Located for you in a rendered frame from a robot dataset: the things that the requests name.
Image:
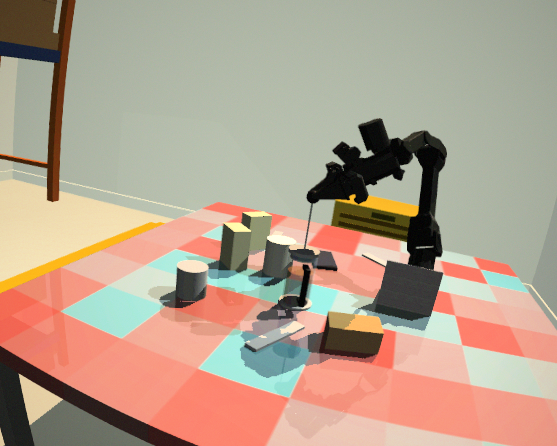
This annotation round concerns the pale green rectangular block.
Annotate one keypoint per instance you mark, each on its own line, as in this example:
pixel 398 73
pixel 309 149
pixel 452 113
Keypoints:
pixel 235 245
pixel 260 225

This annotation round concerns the brown rectangular block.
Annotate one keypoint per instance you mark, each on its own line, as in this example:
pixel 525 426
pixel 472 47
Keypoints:
pixel 348 332

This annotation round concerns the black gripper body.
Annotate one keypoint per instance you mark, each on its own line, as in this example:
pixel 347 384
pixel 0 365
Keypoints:
pixel 356 182

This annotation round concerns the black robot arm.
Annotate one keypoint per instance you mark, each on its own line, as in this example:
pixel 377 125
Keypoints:
pixel 389 155

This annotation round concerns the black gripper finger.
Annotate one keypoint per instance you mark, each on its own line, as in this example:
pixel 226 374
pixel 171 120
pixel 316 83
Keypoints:
pixel 329 178
pixel 333 190

